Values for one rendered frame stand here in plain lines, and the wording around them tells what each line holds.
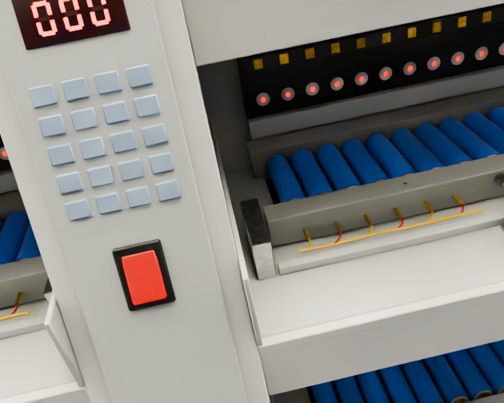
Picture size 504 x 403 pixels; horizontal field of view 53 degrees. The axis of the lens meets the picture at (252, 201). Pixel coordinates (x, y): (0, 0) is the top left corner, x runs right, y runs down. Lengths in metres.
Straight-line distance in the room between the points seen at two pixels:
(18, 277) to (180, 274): 0.13
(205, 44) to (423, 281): 0.18
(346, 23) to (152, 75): 0.10
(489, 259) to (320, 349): 0.11
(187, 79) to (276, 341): 0.14
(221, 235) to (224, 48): 0.09
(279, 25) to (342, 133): 0.17
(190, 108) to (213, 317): 0.11
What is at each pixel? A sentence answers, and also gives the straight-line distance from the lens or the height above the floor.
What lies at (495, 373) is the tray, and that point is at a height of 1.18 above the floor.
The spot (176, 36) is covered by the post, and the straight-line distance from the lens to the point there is 0.24.
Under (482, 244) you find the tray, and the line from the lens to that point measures 0.34.
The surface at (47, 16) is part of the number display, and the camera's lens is 0.24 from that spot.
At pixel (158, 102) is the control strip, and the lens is 0.24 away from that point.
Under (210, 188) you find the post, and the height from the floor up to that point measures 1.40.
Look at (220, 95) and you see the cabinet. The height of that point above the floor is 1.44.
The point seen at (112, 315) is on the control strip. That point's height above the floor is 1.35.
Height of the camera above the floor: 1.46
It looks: 16 degrees down
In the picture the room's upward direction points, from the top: 12 degrees counter-clockwise
